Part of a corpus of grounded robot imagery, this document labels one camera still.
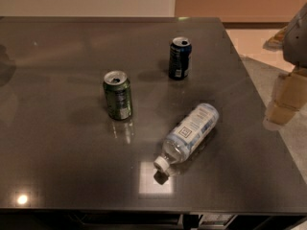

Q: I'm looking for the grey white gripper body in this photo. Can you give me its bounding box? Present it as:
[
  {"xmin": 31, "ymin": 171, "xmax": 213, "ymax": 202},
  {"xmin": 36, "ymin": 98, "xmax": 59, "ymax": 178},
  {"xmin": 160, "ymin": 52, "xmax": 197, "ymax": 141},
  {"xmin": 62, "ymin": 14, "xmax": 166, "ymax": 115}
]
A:
[{"xmin": 283, "ymin": 3, "xmax": 307, "ymax": 67}]

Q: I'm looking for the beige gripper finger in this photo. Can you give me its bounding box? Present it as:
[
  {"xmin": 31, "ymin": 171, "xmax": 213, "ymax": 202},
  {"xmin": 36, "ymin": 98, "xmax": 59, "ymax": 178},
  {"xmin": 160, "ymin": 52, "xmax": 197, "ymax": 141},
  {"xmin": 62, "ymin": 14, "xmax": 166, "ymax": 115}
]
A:
[{"xmin": 263, "ymin": 68, "xmax": 307, "ymax": 131}]

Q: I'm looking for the green soda can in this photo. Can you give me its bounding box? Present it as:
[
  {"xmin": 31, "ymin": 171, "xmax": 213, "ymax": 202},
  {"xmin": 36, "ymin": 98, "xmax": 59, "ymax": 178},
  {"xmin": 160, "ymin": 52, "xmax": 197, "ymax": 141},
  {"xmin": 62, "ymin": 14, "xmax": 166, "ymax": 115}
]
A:
[{"xmin": 103, "ymin": 71, "xmax": 132, "ymax": 120}]

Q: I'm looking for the dark blue soda can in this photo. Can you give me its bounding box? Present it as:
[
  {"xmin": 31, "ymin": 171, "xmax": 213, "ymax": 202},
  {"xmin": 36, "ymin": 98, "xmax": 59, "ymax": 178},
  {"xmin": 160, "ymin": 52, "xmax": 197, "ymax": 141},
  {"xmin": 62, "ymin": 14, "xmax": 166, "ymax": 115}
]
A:
[{"xmin": 169, "ymin": 36, "xmax": 192, "ymax": 80}]

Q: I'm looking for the clear plastic water bottle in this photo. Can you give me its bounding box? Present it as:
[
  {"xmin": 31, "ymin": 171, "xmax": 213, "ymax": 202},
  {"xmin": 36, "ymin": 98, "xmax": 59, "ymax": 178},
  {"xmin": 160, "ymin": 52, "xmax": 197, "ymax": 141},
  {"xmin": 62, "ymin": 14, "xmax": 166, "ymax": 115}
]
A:
[{"xmin": 153, "ymin": 103, "xmax": 219, "ymax": 173}]

